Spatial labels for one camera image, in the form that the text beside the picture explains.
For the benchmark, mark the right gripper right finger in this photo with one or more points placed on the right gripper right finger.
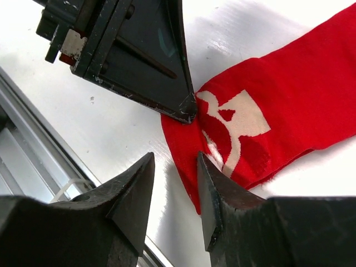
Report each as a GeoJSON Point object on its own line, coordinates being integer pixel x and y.
{"type": "Point", "coordinates": [242, 229]}

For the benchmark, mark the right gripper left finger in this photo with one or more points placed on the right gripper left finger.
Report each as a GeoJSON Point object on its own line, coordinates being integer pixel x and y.
{"type": "Point", "coordinates": [103, 227]}

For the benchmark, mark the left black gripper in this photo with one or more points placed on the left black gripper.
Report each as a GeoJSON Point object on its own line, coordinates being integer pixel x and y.
{"type": "Point", "coordinates": [135, 49]}

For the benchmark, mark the red santa sock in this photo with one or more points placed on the red santa sock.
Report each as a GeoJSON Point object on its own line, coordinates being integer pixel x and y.
{"type": "Point", "coordinates": [260, 115]}

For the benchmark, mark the aluminium front rail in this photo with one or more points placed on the aluminium front rail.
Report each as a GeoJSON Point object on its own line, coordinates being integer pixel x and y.
{"type": "Point", "coordinates": [35, 164]}

